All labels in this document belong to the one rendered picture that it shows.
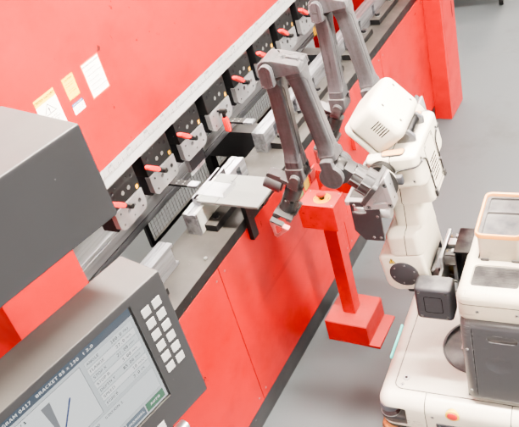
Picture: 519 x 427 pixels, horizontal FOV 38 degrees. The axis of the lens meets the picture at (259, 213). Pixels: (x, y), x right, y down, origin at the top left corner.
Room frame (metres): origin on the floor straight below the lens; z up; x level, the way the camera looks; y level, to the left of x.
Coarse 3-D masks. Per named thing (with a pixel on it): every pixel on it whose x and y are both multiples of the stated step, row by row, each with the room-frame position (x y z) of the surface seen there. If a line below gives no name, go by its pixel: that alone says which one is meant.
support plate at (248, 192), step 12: (216, 180) 2.46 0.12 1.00; (228, 180) 2.43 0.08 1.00; (240, 180) 2.41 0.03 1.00; (252, 180) 2.38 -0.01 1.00; (240, 192) 2.33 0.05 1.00; (252, 192) 2.30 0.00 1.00; (264, 192) 2.28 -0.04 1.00; (216, 204) 2.31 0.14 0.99; (228, 204) 2.28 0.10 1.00; (240, 204) 2.25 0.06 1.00; (252, 204) 2.23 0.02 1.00
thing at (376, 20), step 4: (392, 0) 3.91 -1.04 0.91; (396, 0) 3.93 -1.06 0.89; (384, 4) 3.89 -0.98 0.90; (388, 4) 3.87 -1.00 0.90; (392, 4) 3.87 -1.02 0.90; (380, 8) 3.85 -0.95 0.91; (384, 8) 3.83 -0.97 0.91; (388, 8) 3.83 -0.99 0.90; (392, 8) 3.87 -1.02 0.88; (380, 12) 3.80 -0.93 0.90; (384, 12) 3.78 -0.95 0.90; (388, 12) 3.82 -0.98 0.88; (372, 16) 3.78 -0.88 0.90; (380, 16) 3.75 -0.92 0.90; (384, 16) 3.77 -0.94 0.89; (372, 20) 3.73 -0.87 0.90; (376, 20) 3.72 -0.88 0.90; (380, 20) 3.72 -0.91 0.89; (372, 24) 3.73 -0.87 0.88; (376, 24) 3.72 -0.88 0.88; (380, 24) 3.72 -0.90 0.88
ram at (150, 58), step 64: (0, 0) 1.98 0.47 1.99; (64, 0) 2.14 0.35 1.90; (128, 0) 2.34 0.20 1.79; (192, 0) 2.59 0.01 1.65; (256, 0) 2.91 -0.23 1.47; (0, 64) 1.91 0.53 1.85; (64, 64) 2.07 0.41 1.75; (128, 64) 2.26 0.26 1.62; (192, 64) 2.50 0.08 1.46; (128, 128) 2.18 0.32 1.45
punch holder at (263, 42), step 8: (264, 32) 2.90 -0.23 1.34; (256, 40) 2.85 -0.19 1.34; (264, 40) 2.89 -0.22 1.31; (248, 48) 2.83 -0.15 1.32; (256, 48) 2.84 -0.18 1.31; (264, 48) 2.88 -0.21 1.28; (272, 48) 2.92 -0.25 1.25; (248, 56) 2.83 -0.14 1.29; (256, 56) 2.82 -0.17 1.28; (256, 64) 2.82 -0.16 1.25; (256, 72) 2.82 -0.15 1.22
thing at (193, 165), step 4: (200, 152) 2.46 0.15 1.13; (196, 156) 2.44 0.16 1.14; (200, 156) 2.45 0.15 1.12; (204, 156) 2.47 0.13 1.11; (192, 160) 2.41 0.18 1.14; (196, 160) 2.43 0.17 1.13; (200, 160) 2.45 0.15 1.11; (204, 160) 2.48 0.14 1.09; (188, 164) 2.40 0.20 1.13; (192, 164) 2.41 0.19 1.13; (196, 164) 2.42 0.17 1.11; (200, 164) 2.46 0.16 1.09; (188, 168) 2.40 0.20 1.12; (192, 168) 2.40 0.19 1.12; (196, 168) 2.43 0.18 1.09; (192, 172) 2.41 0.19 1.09; (192, 176) 2.40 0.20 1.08
